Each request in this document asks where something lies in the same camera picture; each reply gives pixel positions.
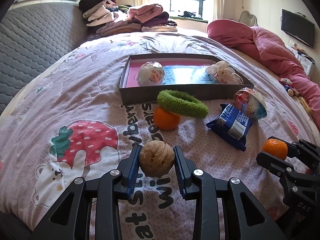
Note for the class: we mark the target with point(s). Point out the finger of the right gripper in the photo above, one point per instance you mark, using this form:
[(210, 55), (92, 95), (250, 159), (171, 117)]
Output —
[(301, 150), (276, 166)]

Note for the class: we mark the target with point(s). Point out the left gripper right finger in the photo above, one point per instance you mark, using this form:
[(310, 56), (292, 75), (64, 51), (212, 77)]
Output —
[(195, 184)]

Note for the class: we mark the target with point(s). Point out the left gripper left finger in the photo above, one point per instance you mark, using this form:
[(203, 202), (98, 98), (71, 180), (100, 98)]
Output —
[(117, 184)]

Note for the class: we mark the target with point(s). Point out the orange tangerine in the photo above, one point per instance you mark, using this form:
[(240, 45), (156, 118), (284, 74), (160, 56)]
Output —
[(165, 120), (276, 148)]

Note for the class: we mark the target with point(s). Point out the brown walnut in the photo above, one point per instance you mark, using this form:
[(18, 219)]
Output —
[(156, 158)]

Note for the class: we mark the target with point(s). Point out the beige mesh hair accessory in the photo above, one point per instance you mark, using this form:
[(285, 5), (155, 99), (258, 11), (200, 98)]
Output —
[(223, 73)]

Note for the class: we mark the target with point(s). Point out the red white snack ball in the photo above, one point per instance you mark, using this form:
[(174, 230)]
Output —
[(151, 74)]

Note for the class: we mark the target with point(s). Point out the small toy doll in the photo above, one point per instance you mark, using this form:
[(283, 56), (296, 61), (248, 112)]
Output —
[(288, 85)]

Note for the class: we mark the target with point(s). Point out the blue snack packet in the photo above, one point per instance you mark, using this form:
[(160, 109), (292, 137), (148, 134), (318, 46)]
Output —
[(231, 125)]

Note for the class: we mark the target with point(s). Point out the pink strawberry bedsheet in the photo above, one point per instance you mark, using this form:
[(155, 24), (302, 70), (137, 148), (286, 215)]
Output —
[(70, 122)]

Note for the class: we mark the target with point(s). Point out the red pink quilted blanket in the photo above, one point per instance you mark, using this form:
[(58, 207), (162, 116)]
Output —
[(268, 49)]

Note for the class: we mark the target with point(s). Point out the dark shallow cardboard box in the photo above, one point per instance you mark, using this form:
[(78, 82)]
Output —
[(203, 92)]

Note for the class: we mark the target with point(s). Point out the pile of folded clothes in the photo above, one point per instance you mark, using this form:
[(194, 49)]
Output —
[(105, 18)]

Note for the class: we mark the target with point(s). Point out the grey quilted headboard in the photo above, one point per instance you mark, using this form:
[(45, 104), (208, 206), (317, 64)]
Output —
[(34, 37)]

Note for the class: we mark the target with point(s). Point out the black wall television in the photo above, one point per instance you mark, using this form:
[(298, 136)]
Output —
[(298, 27)]

